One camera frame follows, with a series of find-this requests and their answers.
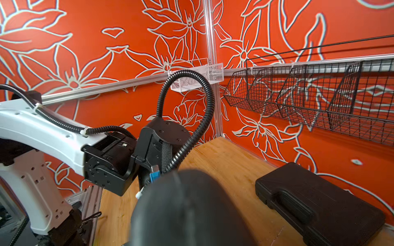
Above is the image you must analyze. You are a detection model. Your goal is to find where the claw hammer red black handle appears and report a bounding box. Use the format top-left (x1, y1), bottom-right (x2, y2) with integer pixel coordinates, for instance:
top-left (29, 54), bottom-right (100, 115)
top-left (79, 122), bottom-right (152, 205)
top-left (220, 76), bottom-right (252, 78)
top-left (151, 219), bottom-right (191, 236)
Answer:
top-left (127, 170), bottom-right (258, 246)

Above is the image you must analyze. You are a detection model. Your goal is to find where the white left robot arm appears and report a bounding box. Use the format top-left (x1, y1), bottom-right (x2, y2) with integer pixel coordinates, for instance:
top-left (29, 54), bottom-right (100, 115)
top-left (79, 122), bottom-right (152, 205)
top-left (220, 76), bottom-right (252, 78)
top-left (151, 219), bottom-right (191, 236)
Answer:
top-left (1, 85), bottom-right (196, 246)

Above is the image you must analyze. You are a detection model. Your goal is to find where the white mesh basket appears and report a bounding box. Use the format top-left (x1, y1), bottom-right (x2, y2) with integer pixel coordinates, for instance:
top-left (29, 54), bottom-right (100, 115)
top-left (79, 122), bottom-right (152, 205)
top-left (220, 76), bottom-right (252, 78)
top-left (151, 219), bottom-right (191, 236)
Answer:
top-left (166, 61), bottom-right (224, 93)

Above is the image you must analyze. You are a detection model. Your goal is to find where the black plastic tool case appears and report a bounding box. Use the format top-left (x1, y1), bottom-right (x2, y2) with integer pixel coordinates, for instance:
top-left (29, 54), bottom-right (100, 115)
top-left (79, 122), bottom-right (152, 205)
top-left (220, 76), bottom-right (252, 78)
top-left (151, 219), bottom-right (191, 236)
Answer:
top-left (255, 163), bottom-right (385, 246)

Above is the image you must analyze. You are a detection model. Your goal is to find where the aluminium back crossbar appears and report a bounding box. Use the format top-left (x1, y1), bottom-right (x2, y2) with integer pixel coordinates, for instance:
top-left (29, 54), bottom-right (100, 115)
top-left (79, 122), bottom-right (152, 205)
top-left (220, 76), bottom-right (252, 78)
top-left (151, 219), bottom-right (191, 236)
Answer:
top-left (224, 54), bottom-right (394, 77)

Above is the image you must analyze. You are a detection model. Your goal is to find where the aluminium frame post left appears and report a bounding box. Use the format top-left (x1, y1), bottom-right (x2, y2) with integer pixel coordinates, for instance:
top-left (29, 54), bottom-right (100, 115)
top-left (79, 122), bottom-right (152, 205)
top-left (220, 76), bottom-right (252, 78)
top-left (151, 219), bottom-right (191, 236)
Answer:
top-left (202, 0), bottom-right (223, 137)

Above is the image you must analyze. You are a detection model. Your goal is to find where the aluminium left side rail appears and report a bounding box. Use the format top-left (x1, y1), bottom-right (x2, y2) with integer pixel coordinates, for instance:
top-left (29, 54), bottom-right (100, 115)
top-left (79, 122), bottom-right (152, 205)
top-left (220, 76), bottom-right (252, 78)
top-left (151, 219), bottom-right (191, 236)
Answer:
top-left (42, 73), bottom-right (168, 105)

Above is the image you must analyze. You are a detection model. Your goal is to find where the black wire basket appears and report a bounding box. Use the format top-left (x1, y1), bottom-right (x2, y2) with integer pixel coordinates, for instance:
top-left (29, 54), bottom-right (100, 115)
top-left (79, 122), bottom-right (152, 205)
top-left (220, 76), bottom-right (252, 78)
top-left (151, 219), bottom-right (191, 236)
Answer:
top-left (223, 45), bottom-right (394, 146)

